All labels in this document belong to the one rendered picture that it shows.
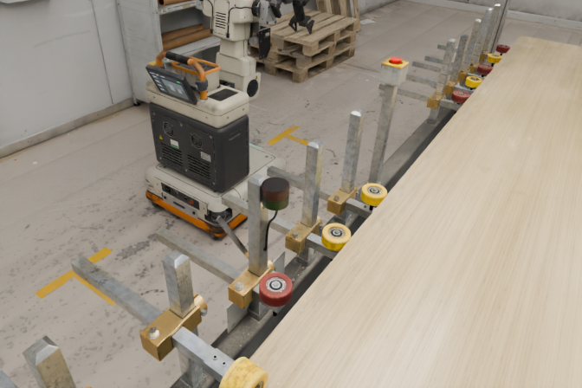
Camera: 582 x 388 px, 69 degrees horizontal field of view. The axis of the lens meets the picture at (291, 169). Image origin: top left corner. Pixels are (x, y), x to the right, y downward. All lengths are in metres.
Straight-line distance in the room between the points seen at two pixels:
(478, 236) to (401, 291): 0.34
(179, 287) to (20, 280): 1.79
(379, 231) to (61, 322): 1.58
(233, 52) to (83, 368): 1.66
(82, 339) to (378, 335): 1.51
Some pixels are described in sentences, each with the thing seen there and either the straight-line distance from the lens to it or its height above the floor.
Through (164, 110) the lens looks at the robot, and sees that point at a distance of 2.39.
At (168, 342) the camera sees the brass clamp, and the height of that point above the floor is 0.95.
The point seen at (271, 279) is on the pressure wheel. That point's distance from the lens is 1.06.
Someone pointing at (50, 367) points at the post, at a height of 1.11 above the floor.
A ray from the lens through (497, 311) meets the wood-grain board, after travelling 1.14.
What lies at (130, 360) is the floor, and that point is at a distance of 2.08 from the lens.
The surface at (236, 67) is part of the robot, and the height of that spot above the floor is 0.86.
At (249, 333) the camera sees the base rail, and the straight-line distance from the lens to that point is 1.22.
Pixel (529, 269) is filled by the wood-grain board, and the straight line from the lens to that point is 1.29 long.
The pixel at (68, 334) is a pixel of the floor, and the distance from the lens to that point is 2.25.
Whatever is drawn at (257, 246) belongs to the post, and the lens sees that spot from 1.04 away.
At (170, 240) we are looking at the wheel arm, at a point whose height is 0.86.
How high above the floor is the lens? 1.69
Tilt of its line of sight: 33 degrees down
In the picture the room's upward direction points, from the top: 3 degrees clockwise
